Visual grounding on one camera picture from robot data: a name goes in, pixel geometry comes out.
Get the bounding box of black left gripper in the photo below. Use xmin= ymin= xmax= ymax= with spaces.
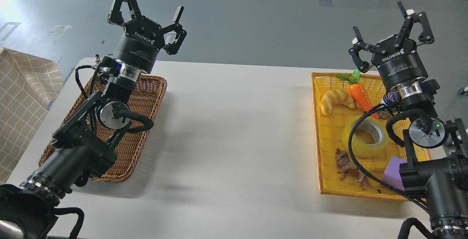
xmin=107 ymin=0 xmax=187 ymax=71

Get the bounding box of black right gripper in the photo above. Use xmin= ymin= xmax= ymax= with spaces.
xmin=348 ymin=1 xmax=435 ymax=92

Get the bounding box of yellow tape roll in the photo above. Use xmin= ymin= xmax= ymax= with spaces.
xmin=352 ymin=117 xmax=390 ymax=158

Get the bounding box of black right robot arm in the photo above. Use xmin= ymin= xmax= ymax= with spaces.
xmin=347 ymin=1 xmax=468 ymax=239

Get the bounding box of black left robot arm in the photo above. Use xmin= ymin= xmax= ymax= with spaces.
xmin=1 ymin=0 xmax=186 ymax=239

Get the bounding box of orange toy carrot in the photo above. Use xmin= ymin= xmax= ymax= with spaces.
xmin=335 ymin=69 xmax=374 ymax=112

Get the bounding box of small dark jar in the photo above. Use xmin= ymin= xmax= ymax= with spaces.
xmin=377 ymin=110 xmax=392 ymax=120

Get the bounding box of toy croissant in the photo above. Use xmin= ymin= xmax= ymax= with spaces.
xmin=320 ymin=89 xmax=356 ymax=116

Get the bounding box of yellow plastic basket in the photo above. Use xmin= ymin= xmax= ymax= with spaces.
xmin=311 ymin=72 xmax=433 ymax=201

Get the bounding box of brown toy lion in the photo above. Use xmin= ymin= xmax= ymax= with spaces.
xmin=335 ymin=148 xmax=370 ymax=190

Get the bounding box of purple foam block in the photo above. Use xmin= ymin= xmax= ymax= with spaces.
xmin=382 ymin=156 xmax=407 ymax=191

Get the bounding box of beige checkered cloth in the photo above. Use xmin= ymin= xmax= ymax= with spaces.
xmin=0 ymin=48 xmax=64 ymax=184

